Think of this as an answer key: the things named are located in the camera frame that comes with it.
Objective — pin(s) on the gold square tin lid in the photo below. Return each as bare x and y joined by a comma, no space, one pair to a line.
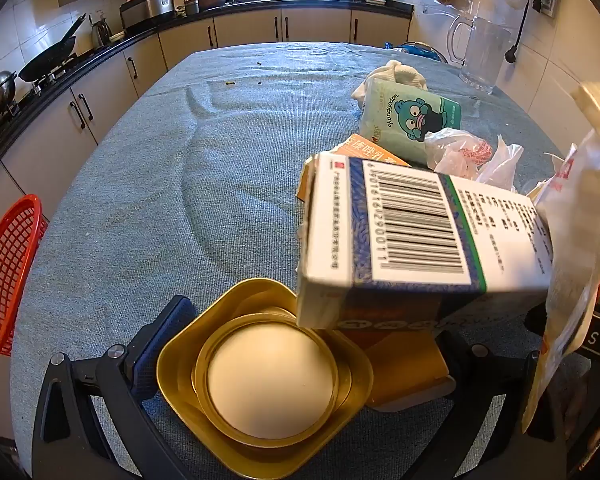
405,370

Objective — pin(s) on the gold square tin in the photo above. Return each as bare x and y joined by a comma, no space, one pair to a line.
175,370

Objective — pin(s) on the black wok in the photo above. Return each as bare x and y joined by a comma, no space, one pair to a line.
47,57

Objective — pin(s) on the blue-grey tablecloth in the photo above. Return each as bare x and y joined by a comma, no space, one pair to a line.
180,160

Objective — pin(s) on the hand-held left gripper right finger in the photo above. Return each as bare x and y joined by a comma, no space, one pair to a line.
460,360

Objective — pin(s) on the clear glass pitcher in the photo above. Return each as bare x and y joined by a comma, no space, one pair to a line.
482,55

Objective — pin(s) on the blue plastic bag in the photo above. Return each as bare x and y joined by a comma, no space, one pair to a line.
415,51

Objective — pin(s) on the beige base cabinets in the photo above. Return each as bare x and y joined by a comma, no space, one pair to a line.
110,85

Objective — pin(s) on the thin plastic bag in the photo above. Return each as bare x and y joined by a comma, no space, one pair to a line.
455,152

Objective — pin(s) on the red plastic basket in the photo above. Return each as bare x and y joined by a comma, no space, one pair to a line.
5,280

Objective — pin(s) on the black kitchen countertop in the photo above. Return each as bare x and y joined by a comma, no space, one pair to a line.
300,4

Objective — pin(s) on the large white printed packet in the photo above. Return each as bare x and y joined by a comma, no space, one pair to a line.
575,260

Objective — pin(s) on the steel kettle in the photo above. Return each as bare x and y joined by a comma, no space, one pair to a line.
101,32

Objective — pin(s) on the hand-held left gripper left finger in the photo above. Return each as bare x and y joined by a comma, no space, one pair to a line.
152,355

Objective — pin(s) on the gas stove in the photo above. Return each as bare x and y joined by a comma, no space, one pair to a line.
55,74

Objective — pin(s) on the white crumpled cloth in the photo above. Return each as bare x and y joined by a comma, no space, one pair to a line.
400,72

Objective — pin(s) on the white torn medicine carton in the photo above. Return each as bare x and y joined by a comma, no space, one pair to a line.
405,220

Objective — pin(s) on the green tissue pack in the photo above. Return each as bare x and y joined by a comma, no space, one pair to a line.
395,120

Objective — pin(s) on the orange printed carton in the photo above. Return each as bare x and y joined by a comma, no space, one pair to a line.
365,152

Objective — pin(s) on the steel rice cooker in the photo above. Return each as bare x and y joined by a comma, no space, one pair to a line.
150,7

